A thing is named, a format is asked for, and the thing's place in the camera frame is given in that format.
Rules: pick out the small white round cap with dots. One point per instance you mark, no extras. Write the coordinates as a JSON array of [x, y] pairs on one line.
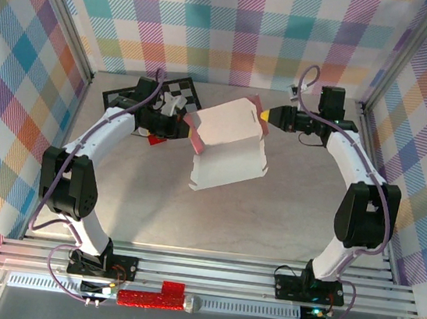
[[143, 131]]

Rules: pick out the red toy block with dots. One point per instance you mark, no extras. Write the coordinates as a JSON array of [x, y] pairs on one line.
[[155, 141]]

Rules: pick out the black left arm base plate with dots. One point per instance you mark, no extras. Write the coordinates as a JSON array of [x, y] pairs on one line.
[[124, 267]]

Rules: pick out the black and white checkerboard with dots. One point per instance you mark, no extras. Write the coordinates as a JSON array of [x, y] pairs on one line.
[[181, 88]]

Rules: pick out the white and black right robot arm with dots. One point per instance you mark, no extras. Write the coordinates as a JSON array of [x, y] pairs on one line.
[[355, 162]]

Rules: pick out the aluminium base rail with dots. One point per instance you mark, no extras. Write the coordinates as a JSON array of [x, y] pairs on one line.
[[203, 268]]

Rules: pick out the red clamp on rail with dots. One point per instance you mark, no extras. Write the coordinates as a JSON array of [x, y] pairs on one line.
[[147, 300]]

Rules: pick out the silver round knob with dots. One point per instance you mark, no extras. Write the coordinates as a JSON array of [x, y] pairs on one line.
[[192, 304]]

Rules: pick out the aluminium table edge rail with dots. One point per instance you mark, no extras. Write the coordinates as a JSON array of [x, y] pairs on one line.
[[372, 149], [71, 125]]

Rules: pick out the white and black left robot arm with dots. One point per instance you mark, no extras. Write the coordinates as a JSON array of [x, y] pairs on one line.
[[95, 132]]

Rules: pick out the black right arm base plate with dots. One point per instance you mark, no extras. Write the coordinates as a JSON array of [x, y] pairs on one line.
[[287, 287]]

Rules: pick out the aluminium frame post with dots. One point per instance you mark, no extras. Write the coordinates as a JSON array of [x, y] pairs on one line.
[[405, 55], [64, 10]]

